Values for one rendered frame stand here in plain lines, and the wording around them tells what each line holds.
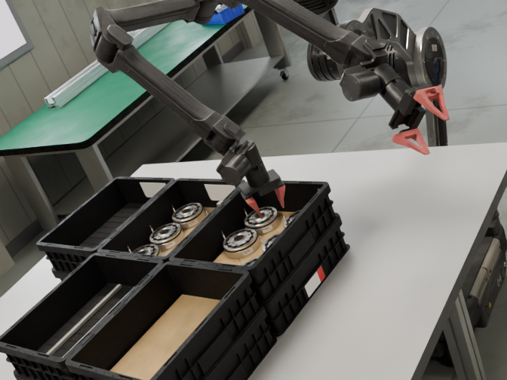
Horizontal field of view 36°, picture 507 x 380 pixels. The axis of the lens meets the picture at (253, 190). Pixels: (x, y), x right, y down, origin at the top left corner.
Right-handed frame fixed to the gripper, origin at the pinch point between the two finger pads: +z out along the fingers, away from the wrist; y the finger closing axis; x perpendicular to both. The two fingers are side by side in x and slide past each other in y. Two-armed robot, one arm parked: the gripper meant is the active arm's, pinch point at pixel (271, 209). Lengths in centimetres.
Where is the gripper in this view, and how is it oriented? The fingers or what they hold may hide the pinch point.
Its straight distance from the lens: 207.2
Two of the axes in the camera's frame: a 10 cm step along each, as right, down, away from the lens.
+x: -2.8, -3.6, 8.9
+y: 8.9, -4.4, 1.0
